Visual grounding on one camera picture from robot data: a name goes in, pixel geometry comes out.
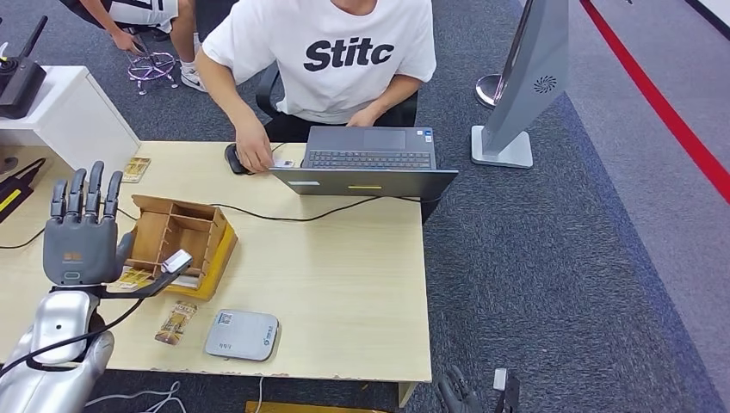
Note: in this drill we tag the black device with yellow label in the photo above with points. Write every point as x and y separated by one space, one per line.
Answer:
11 194

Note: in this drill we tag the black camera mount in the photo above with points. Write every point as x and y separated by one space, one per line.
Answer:
137 290
511 399

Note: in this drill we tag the grey card reader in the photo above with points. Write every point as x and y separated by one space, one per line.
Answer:
242 336

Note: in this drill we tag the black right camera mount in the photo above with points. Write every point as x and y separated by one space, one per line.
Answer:
511 399

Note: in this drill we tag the chrome stanchion base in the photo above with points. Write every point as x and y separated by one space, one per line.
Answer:
487 91

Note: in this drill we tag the brown printed room key card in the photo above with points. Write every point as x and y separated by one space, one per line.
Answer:
136 170
177 324

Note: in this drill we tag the person's right hand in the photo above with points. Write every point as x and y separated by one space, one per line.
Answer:
254 151

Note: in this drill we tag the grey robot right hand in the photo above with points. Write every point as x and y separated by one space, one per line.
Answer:
459 396

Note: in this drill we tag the person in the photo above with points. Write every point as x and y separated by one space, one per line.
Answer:
342 85
142 11

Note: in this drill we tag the person's left forearm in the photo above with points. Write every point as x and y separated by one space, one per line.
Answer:
393 94

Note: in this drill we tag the cardboard compartment organizer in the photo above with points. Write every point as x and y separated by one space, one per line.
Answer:
182 234

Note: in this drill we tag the black radio controller with antenna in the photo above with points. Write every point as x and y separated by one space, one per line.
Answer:
20 85

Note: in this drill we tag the black computer mouse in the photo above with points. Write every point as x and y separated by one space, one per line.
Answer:
232 162

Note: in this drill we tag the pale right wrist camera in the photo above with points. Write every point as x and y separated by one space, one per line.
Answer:
500 379

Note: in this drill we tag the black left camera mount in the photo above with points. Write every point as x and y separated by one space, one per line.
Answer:
137 290

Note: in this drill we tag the grey kiosk stand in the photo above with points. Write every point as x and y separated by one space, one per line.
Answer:
530 85

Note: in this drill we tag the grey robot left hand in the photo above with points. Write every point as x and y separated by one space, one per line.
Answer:
80 251

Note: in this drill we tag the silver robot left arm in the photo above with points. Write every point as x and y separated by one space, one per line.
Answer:
57 325

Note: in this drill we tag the chrome stool base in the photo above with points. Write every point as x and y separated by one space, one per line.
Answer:
151 65

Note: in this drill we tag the white printed ID card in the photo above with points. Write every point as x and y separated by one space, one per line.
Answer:
285 164

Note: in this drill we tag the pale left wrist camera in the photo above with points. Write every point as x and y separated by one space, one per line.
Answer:
177 261

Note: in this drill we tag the white cabinet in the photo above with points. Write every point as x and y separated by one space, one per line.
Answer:
85 131

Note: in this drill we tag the dark grey laptop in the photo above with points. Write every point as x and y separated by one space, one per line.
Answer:
365 183

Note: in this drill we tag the person's right forearm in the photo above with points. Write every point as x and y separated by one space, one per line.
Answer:
225 94

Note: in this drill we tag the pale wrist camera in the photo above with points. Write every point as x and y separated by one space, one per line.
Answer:
500 379
177 261

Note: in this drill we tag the yellow box tray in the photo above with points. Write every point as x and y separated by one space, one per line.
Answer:
219 268

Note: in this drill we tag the yellow board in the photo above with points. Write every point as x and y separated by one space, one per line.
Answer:
302 408

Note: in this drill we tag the person's left hand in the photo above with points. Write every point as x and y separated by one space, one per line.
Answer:
364 118

